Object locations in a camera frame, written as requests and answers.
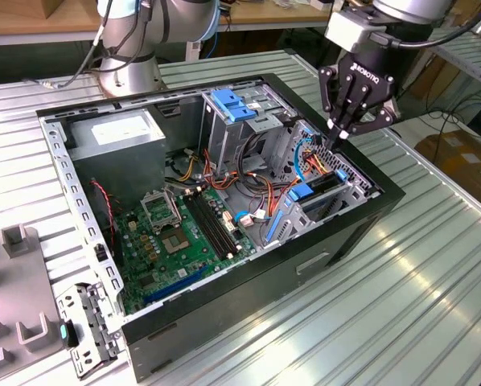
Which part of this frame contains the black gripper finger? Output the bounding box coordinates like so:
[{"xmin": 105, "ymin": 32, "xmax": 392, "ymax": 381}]
[
  {"xmin": 319, "ymin": 66, "xmax": 352, "ymax": 150},
  {"xmin": 339, "ymin": 82, "xmax": 402, "ymax": 141}
]

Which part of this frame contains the hard disk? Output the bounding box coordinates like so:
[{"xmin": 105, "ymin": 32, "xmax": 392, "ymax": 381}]
[{"xmin": 264, "ymin": 168, "xmax": 350, "ymax": 244}]

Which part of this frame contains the grey metal disk bay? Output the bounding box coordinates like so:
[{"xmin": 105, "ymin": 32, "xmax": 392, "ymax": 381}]
[{"xmin": 260, "ymin": 119, "xmax": 383, "ymax": 247}]

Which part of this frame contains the brown cardboard box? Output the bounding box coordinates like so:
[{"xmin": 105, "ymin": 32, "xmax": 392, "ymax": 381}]
[{"xmin": 413, "ymin": 129, "xmax": 481, "ymax": 206}]

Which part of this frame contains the metal slat side table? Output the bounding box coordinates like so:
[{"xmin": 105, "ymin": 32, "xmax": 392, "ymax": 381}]
[{"xmin": 384, "ymin": 27, "xmax": 481, "ymax": 117}]

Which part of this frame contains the long wooden desk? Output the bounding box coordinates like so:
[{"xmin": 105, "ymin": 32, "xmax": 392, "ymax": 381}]
[{"xmin": 0, "ymin": 0, "xmax": 465, "ymax": 77}]

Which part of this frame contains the blue plastic drive latch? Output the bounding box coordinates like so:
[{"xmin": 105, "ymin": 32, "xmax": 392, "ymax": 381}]
[{"xmin": 209, "ymin": 88, "xmax": 258, "ymax": 124}]

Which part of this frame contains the grey metal drive cage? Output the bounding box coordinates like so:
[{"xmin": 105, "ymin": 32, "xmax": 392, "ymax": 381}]
[{"xmin": 198, "ymin": 88, "xmax": 300, "ymax": 180}]

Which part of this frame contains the white plug blue loop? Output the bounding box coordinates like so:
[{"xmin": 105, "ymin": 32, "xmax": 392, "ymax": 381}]
[{"xmin": 232, "ymin": 209, "xmax": 258, "ymax": 229}]

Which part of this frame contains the black RAM slot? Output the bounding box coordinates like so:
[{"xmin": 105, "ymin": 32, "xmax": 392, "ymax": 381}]
[
  {"xmin": 185, "ymin": 194, "xmax": 230, "ymax": 261},
  {"xmin": 195, "ymin": 191, "xmax": 241, "ymax": 255}
]

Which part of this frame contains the metal socket cover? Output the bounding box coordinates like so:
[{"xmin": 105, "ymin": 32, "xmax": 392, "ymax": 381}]
[{"xmin": 138, "ymin": 187, "xmax": 184, "ymax": 235}]

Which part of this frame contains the CPU socket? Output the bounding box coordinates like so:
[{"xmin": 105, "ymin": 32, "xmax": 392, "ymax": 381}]
[{"xmin": 158, "ymin": 225, "xmax": 194, "ymax": 257}]

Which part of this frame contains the green motherboard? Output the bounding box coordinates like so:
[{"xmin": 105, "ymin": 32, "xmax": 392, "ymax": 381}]
[{"xmin": 110, "ymin": 185, "xmax": 262, "ymax": 317}]

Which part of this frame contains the black open PC case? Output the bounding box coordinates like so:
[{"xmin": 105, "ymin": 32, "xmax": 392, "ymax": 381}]
[{"xmin": 35, "ymin": 72, "xmax": 406, "ymax": 383}]

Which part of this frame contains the grey power supply unit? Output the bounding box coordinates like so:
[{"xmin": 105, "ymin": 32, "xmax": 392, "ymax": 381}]
[{"xmin": 65, "ymin": 108, "xmax": 168, "ymax": 207}]

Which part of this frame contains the blue expansion slot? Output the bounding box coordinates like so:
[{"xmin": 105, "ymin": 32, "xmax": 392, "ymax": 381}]
[{"xmin": 142, "ymin": 265, "xmax": 206, "ymax": 306}]

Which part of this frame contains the black clip teal tab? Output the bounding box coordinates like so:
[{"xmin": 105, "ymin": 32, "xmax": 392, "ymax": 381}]
[{"xmin": 58, "ymin": 318, "xmax": 80, "ymax": 349}]

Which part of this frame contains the grey parts rack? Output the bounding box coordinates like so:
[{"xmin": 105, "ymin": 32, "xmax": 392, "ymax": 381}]
[{"xmin": 0, "ymin": 224, "xmax": 72, "ymax": 386}]

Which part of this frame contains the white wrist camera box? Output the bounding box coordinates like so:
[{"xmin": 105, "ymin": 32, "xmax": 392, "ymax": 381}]
[{"xmin": 323, "ymin": 8, "xmax": 391, "ymax": 54}]

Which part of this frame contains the black camera cable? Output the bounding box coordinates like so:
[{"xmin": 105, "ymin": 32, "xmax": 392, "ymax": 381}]
[{"xmin": 368, "ymin": 7, "xmax": 481, "ymax": 51}]

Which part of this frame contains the orange red power wire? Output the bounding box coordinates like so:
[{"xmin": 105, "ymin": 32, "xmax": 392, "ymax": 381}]
[{"xmin": 302, "ymin": 147, "xmax": 335, "ymax": 175}]

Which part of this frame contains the blue data wire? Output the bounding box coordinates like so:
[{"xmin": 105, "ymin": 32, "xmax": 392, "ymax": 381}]
[{"xmin": 294, "ymin": 135, "xmax": 323, "ymax": 184}]

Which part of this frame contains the orange black wire bundle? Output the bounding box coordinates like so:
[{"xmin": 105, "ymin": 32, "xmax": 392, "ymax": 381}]
[{"xmin": 163, "ymin": 146, "xmax": 302, "ymax": 226}]

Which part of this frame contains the hinged metal card bracket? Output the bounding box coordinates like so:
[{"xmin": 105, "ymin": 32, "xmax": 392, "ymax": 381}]
[{"xmin": 54, "ymin": 281, "xmax": 125, "ymax": 381}]

